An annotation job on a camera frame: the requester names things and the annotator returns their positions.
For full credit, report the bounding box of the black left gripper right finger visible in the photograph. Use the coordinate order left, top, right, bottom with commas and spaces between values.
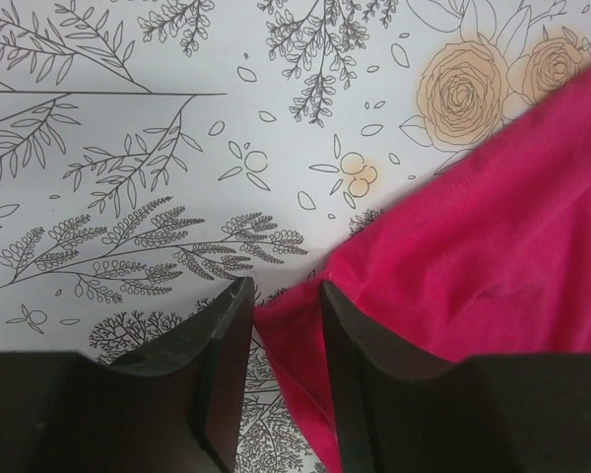
320, 282, 591, 472

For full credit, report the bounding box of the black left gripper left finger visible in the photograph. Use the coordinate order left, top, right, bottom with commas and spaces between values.
0, 278, 254, 472

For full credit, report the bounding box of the magenta t shirt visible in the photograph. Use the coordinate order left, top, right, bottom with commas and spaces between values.
254, 66, 591, 472

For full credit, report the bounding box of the floral patterned table mat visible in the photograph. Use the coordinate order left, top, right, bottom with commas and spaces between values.
0, 1, 591, 472

